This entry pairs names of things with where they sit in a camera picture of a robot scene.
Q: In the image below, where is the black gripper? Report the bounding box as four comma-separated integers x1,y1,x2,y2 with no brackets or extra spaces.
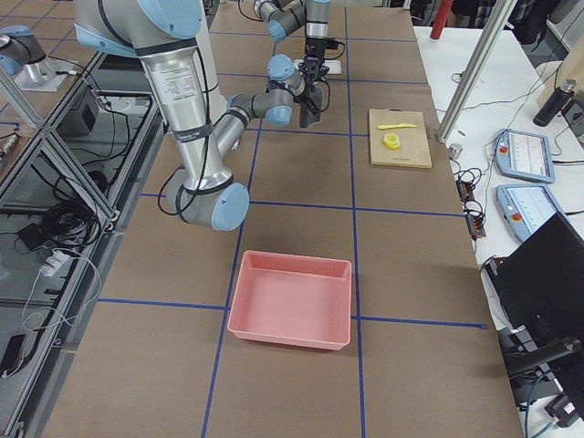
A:
302,37,329,80
294,78,319,110

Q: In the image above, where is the dark grey cloth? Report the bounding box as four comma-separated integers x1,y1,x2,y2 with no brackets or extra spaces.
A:
298,85,323,129

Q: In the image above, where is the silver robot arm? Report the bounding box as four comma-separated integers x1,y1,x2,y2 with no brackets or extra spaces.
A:
74,1,322,231
253,0,330,83

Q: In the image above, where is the black water bottle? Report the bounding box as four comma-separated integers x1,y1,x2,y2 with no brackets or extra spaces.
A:
533,78,577,127

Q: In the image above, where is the white rectangular tray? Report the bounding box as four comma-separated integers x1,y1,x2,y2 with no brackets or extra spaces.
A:
323,60,342,76

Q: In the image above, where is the yellow plastic knife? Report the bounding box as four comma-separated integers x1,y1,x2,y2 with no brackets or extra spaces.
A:
377,122,418,130

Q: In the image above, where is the bamboo cutting board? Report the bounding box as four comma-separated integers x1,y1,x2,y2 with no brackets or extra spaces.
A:
369,109,433,169

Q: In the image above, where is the red cylinder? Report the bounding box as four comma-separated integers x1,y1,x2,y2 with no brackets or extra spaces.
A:
430,0,454,40

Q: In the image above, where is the pink plastic bin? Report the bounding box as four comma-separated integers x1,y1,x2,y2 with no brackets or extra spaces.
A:
227,250,352,350

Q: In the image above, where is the upper teach pendant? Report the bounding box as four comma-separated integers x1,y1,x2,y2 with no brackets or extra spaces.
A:
495,130,556,183

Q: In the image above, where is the teach pendant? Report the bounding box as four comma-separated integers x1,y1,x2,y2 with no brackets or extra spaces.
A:
495,130,556,183
495,183,564,242

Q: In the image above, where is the lower teach pendant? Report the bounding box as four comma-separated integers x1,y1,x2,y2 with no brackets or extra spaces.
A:
495,183,564,242

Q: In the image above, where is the black monitor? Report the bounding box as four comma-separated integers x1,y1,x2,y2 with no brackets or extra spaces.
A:
485,214,583,342

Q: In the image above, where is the aluminium frame post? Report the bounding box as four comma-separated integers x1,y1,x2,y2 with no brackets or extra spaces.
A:
436,0,516,143

